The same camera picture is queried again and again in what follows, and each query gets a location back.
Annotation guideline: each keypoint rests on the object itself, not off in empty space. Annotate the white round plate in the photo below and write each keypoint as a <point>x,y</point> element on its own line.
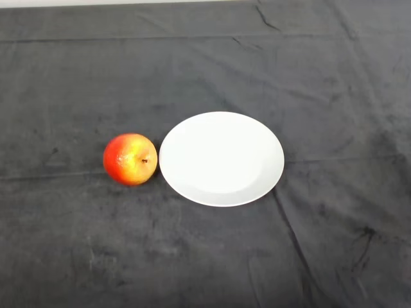
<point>221,160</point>

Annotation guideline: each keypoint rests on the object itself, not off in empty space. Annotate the black cloth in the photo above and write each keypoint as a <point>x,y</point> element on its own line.
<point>205,256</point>

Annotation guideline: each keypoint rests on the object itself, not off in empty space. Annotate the red and yellow apple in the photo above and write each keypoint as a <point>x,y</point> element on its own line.
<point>125,160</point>

